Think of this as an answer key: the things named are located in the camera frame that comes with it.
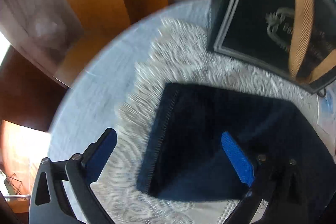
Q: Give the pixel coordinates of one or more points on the white lace tablecloth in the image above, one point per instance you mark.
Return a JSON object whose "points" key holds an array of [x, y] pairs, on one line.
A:
{"points": [[136, 119]]}

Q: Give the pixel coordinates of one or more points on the black gift bag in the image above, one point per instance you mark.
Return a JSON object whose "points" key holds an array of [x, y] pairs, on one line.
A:
{"points": [[249, 16]]}

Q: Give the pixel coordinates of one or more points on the dark blue jeans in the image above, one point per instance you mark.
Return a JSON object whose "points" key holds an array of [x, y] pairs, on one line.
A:
{"points": [[210, 113]]}

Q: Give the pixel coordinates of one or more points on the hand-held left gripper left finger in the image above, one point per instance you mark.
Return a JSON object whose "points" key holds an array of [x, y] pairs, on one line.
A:
{"points": [[101, 153]]}

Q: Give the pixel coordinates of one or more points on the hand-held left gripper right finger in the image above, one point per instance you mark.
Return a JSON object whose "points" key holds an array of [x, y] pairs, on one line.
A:
{"points": [[237, 158]]}

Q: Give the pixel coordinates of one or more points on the white plastic packet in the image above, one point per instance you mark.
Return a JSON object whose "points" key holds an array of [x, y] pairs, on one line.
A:
{"points": [[325, 111]]}

